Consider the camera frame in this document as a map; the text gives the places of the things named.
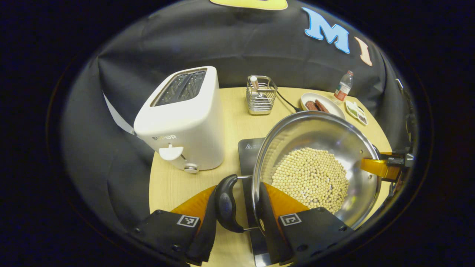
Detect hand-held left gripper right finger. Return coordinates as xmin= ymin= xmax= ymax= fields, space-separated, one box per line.
xmin=258 ymin=182 xmax=353 ymax=264

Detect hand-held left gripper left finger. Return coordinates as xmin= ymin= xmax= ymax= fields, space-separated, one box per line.
xmin=128 ymin=185 xmax=219 ymax=267

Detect stainless steel pot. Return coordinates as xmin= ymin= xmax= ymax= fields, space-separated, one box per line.
xmin=214 ymin=110 xmax=383 ymax=233

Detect black induction cooktop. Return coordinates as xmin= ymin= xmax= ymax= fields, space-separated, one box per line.
xmin=237 ymin=138 xmax=273 ymax=267

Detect white divided dish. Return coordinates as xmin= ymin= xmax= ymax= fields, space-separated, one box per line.
xmin=344 ymin=100 xmax=368 ymax=126

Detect pile of soybeans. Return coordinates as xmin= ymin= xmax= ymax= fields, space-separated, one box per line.
xmin=271 ymin=147 xmax=350 ymax=214

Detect clear water bottle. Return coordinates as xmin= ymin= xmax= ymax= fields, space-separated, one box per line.
xmin=333 ymin=70 xmax=354 ymax=104

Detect round white plate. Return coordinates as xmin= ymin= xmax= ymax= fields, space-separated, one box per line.
xmin=300 ymin=92 xmax=346 ymax=120

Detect white toaster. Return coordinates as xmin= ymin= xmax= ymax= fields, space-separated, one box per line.
xmin=133 ymin=66 xmax=225 ymax=174

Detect white strip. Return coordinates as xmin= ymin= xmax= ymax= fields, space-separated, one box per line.
xmin=103 ymin=93 xmax=136 ymax=136

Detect black backdrop cloth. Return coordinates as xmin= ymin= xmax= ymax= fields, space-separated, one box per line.
xmin=61 ymin=0 xmax=412 ymax=238

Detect black power cable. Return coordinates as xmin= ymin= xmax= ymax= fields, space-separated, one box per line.
xmin=276 ymin=91 xmax=304 ymax=113

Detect metal wire basket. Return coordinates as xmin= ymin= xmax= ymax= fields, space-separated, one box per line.
xmin=246 ymin=75 xmax=278 ymax=115

